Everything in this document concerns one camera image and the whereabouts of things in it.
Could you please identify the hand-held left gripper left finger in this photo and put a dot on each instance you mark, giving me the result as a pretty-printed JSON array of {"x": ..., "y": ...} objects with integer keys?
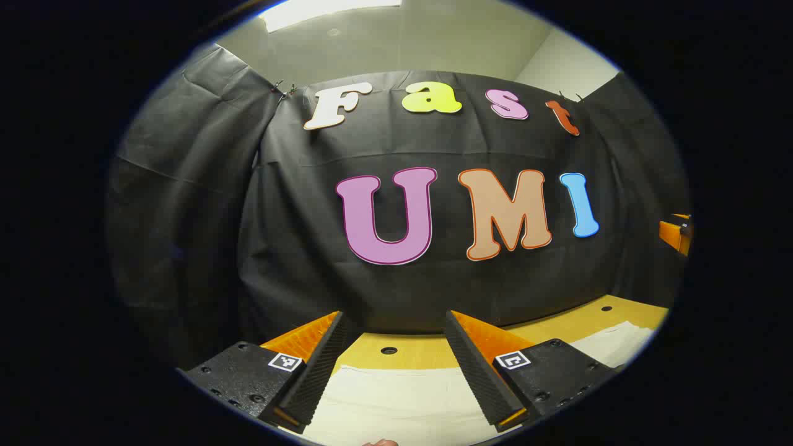
[{"x": 322, "y": 365}]

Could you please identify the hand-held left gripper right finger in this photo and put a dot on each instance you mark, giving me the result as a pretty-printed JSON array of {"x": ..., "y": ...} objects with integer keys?
[{"x": 474, "y": 365}]

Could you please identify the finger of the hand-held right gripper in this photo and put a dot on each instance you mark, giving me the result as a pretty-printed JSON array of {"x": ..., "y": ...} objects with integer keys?
[{"x": 672, "y": 232}]

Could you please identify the black backdrop cloth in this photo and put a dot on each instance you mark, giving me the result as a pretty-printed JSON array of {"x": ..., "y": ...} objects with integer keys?
[{"x": 297, "y": 248}]

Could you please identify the white jeans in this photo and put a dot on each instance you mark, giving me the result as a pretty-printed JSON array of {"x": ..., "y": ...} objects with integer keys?
[{"x": 396, "y": 402}]

